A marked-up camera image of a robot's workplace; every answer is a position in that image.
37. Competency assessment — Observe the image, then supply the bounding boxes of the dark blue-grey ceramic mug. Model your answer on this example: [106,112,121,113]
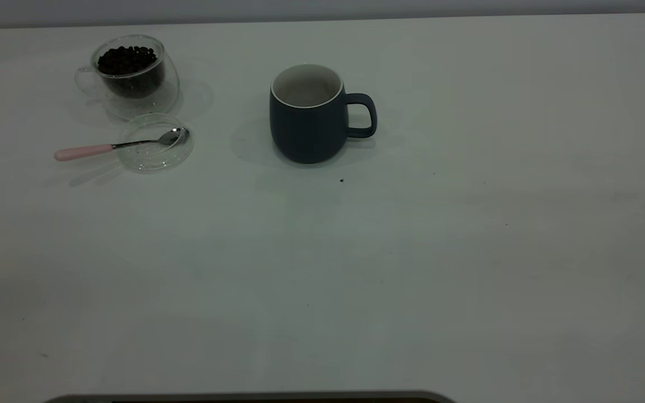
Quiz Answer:
[269,63,378,165]

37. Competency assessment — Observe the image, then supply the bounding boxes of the pink-handled metal spoon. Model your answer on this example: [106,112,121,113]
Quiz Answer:
[54,128,190,163]

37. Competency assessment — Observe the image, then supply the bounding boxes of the dark roasted coffee beans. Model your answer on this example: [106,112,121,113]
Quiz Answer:
[97,45,165,99]

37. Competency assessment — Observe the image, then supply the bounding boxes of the clear round glass saucer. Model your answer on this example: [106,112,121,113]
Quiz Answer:
[117,113,194,173]

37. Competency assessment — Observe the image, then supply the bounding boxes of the clear double-wall glass cup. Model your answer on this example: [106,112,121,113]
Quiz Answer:
[74,34,180,120]

